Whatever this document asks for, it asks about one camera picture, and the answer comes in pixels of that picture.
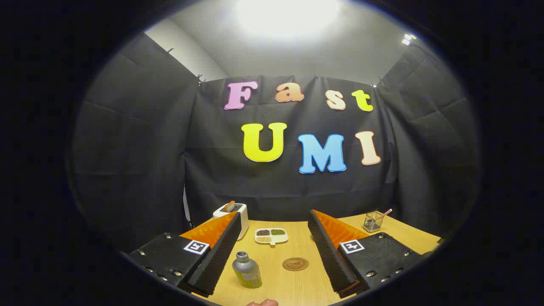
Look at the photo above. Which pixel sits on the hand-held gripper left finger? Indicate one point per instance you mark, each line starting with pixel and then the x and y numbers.
pixel 216 259

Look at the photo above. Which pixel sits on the white divided dish of beans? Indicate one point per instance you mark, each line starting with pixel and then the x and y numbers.
pixel 271 236

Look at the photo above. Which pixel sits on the small spot lamp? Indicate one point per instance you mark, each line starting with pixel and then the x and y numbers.
pixel 407 39

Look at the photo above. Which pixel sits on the white toaster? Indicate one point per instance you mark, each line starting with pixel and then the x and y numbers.
pixel 243 221

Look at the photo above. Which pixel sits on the pink straw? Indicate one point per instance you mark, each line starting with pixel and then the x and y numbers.
pixel 386 213

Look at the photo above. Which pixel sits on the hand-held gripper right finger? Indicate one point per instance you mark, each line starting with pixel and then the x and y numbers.
pixel 331 259

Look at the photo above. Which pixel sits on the round brown coaster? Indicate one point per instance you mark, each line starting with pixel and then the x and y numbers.
pixel 295 264

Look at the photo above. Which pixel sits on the toast slice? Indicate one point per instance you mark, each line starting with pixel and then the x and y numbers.
pixel 229 206

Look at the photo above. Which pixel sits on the bright ceiling light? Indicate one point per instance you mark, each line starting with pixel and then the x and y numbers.
pixel 287 17

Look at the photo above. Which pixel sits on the wooden table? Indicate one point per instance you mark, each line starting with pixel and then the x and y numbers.
pixel 289 287

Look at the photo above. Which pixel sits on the black backdrop cloth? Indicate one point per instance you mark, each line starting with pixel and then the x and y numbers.
pixel 212 178

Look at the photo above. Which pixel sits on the silver bottle with green label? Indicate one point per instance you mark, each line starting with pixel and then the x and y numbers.
pixel 245 270

